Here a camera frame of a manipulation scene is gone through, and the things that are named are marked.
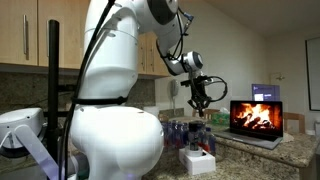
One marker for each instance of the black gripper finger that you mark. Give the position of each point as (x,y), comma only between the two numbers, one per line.
(206,101)
(195,102)

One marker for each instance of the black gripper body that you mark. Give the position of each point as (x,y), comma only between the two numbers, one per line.
(199,89)

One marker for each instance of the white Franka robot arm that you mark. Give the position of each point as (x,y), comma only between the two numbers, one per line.
(110,100)

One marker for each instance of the wooden chair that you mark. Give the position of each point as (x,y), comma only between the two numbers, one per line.
(210,111)
(293,121)

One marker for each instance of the green tissue box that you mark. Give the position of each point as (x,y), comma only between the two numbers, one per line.
(220,117)

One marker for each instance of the blue cap water bottle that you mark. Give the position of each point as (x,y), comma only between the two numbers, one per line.
(210,141)
(175,133)
(166,133)

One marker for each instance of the silver laptop showing fire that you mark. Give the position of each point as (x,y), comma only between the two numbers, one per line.
(255,116)

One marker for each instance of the purple lit screen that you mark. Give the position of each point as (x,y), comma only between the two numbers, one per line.
(266,92)

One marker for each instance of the white cardboard box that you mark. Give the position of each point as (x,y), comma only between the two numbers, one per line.
(196,165)

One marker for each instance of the black vertical pole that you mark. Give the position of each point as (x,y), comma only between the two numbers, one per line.
(53,66)

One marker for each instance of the white round device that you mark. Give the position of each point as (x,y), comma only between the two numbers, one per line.
(20,126)

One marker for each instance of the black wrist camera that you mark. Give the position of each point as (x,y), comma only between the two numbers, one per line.
(208,79)

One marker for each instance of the wooden wall cabinet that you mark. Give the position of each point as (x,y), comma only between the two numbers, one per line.
(63,33)

